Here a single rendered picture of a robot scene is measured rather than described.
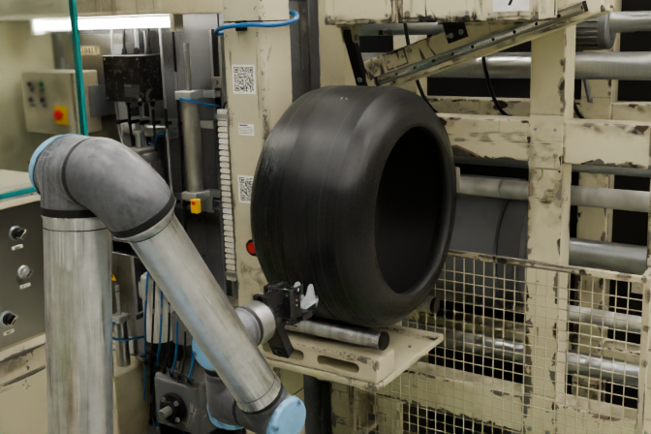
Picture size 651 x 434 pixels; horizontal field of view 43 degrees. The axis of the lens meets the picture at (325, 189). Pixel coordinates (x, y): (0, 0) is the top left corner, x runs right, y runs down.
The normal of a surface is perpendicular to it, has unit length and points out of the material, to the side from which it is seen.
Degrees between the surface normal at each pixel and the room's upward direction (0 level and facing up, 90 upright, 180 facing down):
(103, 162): 47
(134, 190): 67
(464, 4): 90
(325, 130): 43
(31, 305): 90
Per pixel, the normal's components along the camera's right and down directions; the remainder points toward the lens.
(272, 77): 0.84, 0.09
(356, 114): -0.08, -0.68
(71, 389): 0.01, 0.12
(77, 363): 0.25, 0.12
